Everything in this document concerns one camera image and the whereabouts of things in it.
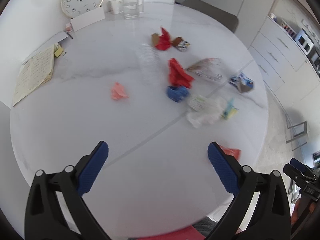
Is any crushed clear plastic bottle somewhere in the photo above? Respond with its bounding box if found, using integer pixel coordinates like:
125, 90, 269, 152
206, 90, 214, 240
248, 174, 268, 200
136, 44, 162, 86

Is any white card box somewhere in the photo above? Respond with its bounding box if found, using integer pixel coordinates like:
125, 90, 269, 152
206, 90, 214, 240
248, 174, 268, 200
71, 7, 105, 31

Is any red crumpled carton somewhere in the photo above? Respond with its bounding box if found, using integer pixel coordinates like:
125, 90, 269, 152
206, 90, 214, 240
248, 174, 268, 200
151, 27, 171, 51

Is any open yellow notebook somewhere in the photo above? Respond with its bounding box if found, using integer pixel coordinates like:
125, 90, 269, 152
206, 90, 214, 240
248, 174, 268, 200
12, 44, 55, 106

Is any orange snack wrapper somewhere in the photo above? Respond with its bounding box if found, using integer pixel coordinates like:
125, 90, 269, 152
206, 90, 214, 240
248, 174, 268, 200
220, 145, 241, 160

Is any red crumpled paper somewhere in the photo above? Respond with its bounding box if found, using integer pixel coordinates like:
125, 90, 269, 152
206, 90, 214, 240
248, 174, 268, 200
169, 58, 194, 89

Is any clear glass mug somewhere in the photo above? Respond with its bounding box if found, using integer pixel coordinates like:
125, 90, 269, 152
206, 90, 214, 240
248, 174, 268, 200
122, 0, 144, 20

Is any brown patterned small carton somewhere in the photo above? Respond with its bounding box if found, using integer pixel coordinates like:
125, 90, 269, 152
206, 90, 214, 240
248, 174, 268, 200
171, 37, 190, 52

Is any red patterned clothing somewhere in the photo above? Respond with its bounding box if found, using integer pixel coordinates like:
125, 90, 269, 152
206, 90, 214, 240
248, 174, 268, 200
140, 217, 217, 240

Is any white paper sheet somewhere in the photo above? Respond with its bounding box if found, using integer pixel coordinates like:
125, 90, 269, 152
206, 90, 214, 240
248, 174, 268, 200
22, 31, 69, 64

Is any clear plastic food wrapper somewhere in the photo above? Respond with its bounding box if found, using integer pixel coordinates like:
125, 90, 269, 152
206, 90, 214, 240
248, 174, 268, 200
185, 57, 226, 82

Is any white drawer cabinet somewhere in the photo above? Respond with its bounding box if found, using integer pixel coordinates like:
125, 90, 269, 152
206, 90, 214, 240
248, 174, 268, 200
249, 17, 319, 93

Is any blue crumpled wrapper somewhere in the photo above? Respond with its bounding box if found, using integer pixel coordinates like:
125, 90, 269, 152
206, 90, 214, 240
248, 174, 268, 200
167, 86, 190, 102

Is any grey dining chair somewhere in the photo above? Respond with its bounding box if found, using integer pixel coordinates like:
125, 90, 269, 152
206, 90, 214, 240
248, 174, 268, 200
181, 0, 239, 33

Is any yellow binder clip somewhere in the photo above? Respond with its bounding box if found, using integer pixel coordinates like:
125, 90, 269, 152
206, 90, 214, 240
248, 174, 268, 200
54, 43, 66, 58

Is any yellow blue crumpled paper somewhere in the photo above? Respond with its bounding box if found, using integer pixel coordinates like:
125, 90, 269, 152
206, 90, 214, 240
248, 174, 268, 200
221, 98, 238, 120

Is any white crumpled tissue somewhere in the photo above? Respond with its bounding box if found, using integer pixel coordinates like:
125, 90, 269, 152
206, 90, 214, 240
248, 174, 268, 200
186, 95, 227, 128

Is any blue white crumpled carton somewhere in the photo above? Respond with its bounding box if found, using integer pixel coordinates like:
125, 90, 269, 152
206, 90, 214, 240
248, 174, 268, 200
229, 72, 254, 93

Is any pink crumpled paper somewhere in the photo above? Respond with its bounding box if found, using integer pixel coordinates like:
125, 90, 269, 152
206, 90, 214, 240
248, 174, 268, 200
111, 82, 129, 100

